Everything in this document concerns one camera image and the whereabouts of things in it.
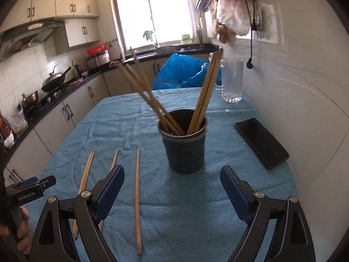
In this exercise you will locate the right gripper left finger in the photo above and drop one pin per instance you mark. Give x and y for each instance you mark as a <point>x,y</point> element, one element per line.
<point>53,239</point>

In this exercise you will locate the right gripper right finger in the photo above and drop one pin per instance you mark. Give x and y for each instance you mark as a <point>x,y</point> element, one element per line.
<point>291,240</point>

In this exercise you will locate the wooden chopstick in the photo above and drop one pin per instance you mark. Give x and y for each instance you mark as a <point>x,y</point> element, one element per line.
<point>168,119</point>
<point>138,239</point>
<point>82,187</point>
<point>101,224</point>
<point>139,80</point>

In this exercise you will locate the upper kitchen cabinets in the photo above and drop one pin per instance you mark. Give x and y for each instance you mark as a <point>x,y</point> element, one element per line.
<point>80,17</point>

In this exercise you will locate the kitchen window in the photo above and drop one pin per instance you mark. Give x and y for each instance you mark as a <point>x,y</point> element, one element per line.
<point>144,23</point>

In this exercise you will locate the person left hand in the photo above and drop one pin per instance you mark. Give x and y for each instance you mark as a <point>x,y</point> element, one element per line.
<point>23,233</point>

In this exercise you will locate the black smartphone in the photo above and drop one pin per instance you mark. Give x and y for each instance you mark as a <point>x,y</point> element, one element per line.
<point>270,152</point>

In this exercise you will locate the steel cooking pot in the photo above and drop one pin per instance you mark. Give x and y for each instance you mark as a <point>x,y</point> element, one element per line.
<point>29,100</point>

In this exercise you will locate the light blue fleece table cloth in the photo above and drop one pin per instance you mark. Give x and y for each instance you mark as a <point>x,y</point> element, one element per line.
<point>172,205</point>

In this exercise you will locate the black wok pan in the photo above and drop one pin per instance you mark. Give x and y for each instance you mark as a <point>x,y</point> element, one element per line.
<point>54,80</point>

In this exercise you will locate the dark utensil holder cup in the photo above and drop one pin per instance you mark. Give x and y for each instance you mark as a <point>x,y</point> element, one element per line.
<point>186,154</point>

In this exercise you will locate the range hood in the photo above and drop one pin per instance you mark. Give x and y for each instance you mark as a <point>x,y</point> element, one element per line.
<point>27,35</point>

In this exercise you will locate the rice cooker red lid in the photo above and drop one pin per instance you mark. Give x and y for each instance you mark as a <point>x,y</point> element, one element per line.
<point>97,57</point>

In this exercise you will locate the blue plastic bag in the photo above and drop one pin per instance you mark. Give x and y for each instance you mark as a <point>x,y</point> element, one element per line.
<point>181,71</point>

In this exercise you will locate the hanging plastic bags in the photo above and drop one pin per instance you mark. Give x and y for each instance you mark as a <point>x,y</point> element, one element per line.
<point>230,17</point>

